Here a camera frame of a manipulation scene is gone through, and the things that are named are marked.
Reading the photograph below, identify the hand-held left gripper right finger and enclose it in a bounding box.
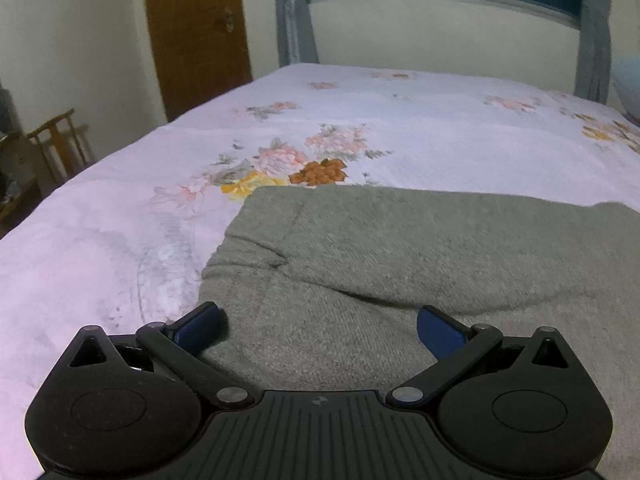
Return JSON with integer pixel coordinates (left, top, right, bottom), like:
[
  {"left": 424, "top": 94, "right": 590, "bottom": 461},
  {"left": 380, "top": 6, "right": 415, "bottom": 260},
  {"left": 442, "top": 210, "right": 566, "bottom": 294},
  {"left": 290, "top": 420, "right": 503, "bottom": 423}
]
[{"left": 386, "top": 305, "right": 576, "bottom": 410}]

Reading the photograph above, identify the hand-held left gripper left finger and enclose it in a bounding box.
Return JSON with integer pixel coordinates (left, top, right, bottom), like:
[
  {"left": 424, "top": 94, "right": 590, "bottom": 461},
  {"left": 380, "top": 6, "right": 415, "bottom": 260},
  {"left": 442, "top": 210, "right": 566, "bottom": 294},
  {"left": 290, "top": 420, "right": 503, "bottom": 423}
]
[{"left": 64, "top": 301, "right": 257, "bottom": 411}]

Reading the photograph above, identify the floral white bed sheet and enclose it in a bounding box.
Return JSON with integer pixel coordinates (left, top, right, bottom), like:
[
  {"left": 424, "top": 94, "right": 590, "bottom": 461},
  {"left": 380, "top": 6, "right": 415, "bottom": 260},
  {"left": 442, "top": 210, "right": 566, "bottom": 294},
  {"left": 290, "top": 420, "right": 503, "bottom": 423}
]
[{"left": 0, "top": 62, "right": 640, "bottom": 480}]

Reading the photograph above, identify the wooden chair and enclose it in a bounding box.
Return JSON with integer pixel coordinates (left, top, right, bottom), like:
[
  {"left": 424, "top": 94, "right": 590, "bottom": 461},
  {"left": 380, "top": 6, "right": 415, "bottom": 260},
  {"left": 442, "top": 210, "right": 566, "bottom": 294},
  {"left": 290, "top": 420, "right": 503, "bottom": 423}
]
[{"left": 26, "top": 108, "right": 96, "bottom": 186}]

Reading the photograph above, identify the dark clutter beside chair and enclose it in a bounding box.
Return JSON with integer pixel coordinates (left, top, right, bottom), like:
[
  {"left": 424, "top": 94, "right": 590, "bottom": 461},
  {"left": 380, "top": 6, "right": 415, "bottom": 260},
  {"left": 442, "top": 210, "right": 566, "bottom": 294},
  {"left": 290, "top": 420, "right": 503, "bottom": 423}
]
[{"left": 0, "top": 130, "right": 41, "bottom": 233}]

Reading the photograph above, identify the brown wooden door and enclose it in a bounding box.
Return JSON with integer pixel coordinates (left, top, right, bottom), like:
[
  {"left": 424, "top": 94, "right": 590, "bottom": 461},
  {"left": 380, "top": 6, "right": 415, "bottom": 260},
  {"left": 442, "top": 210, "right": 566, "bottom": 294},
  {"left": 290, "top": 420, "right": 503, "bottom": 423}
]
[{"left": 141, "top": 0, "right": 252, "bottom": 123}]

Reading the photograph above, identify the grey curtain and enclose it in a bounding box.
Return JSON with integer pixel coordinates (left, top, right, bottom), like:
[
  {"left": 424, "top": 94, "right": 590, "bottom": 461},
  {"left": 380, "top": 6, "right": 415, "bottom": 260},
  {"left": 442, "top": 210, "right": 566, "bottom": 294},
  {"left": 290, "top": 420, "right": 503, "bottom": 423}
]
[
  {"left": 570, "top": 0, "right": 614, "bottom": 106},
  {"left": 269, "top": 0, "right": 321, "bottom": 67}
]

